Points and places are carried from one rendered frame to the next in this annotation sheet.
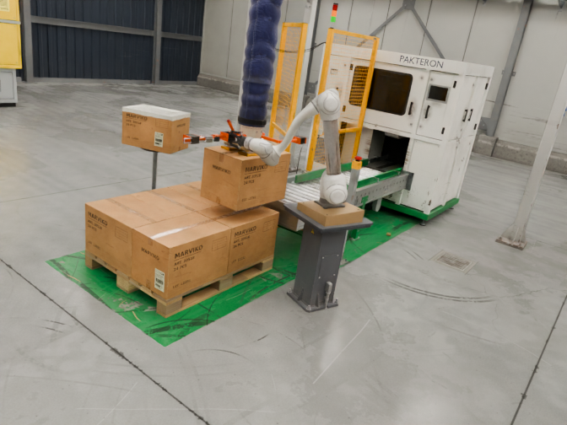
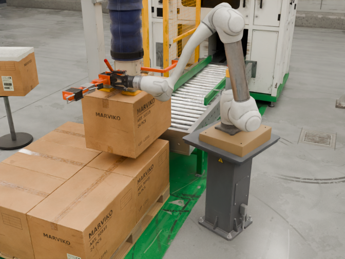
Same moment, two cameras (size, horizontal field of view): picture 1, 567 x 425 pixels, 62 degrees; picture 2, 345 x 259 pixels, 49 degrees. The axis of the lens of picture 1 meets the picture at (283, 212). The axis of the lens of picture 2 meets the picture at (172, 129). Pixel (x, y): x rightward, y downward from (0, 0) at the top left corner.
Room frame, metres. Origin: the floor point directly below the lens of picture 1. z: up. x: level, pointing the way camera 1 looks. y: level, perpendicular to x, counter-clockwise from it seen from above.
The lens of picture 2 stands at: (1.09, 0.56, 1.94)
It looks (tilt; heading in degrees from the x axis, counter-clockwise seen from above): 25 degrees down; 348
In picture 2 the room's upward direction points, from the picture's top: straight up
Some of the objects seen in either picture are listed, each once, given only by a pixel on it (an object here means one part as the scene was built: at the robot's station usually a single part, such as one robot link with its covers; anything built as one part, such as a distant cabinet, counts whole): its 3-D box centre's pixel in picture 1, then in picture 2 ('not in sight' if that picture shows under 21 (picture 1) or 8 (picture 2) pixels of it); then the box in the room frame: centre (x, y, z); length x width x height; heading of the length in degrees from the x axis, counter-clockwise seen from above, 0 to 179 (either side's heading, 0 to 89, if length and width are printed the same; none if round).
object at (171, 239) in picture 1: (186, 230); (76, 185); (3.58, 0.78, 0.34); 1.20 x 1.00 x 0.40; 145
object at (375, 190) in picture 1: (361, 196); (226, 97); (4.75, -0.79, 0.50); 2.31 x 0.05 x 0.19; 145
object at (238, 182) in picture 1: (245, 174); (130, 111); (3.69, 0.34, 0.87); 0.60 x 0.40 x 0.40; 145
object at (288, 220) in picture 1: (267, 211); (151, 139); (3.97, 0.15, 0.48); 0.70 x 0.03 x 0.15; 55
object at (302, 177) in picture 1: (332, 168); (187, 73); (5.38, -0.50, 0.60); 1.60 x 0.10 x 0.09; 145
